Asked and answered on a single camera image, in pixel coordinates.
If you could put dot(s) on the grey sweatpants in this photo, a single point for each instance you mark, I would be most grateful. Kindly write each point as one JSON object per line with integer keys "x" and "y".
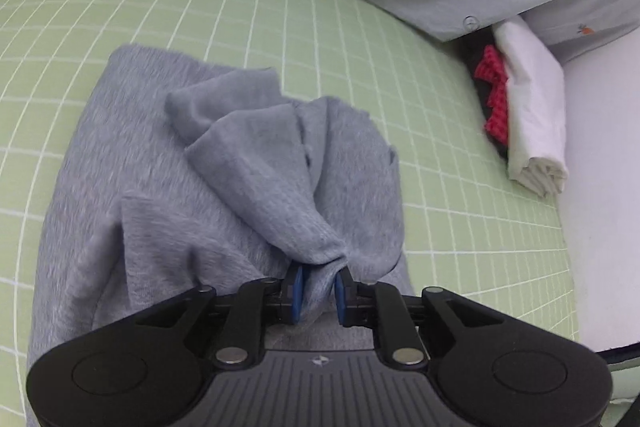
{"x": 182, "y": 173}

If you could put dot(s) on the folded white cloth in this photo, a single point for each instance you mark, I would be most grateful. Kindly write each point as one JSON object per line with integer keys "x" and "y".
{"x": 535, "y": 91}

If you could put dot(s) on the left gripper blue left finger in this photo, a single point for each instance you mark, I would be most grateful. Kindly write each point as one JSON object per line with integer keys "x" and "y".
{"x": 228, "y": 331}

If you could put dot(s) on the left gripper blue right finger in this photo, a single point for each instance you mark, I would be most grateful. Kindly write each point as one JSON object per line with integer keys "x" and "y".
{"x": 408, "y": 331}

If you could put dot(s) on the red striped garment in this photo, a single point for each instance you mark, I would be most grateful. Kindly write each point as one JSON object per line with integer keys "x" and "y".
{"x": 489, "y": 75}

